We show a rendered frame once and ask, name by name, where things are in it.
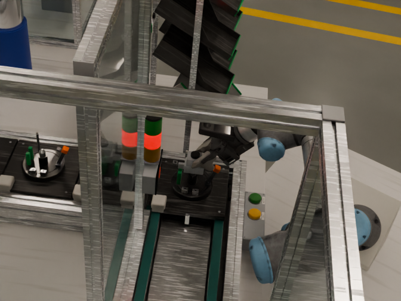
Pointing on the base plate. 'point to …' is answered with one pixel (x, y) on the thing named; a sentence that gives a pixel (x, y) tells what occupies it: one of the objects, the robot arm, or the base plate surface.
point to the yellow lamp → (151, 156)
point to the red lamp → (152, 141)
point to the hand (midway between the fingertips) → (193, 158)
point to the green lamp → (153, 128)
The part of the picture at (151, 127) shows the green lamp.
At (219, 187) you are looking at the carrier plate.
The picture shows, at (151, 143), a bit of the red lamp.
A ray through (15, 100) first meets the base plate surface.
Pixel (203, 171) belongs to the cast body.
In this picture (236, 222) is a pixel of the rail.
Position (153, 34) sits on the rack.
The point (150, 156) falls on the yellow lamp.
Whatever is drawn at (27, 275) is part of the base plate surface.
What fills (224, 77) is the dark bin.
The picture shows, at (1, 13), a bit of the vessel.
